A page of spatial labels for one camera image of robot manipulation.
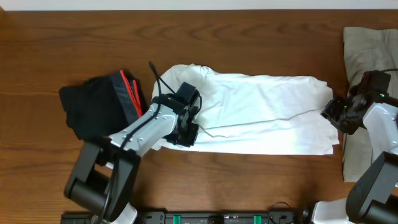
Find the white t-shirt with print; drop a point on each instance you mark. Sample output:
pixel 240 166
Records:
pixel 259 114

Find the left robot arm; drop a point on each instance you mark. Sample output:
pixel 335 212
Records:
pixel 105 171

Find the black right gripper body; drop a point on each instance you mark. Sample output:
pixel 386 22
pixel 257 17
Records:
pixel 341 116

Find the beige folded trousers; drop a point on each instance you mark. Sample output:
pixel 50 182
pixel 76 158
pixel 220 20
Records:
pixel 364 50

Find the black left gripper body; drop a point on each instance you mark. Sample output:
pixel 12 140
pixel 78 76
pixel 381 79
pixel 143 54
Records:
pixel 185 137

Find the black shorts red grey waistband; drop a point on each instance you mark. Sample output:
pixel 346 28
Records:
pixel 103 105

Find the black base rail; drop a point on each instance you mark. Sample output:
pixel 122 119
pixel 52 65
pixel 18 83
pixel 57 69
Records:
pixel 278 213

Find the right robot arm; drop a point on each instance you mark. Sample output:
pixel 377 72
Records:
pixel 371 199

